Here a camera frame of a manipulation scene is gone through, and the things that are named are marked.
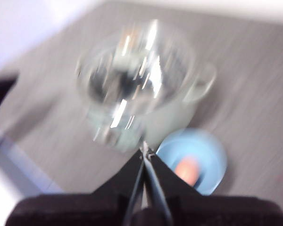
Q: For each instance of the brown egg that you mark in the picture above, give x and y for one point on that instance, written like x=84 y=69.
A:
x=187 y=170

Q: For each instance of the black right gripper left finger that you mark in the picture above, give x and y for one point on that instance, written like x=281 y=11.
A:
x=85 y=209

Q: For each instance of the blue ribbed bowl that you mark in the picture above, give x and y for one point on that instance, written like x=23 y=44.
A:
x=210 y=150

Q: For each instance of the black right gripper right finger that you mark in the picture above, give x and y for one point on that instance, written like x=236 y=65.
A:
x=214 y=212

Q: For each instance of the pale green electric steamer pot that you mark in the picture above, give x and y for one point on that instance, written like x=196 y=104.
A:
x=174 y=115

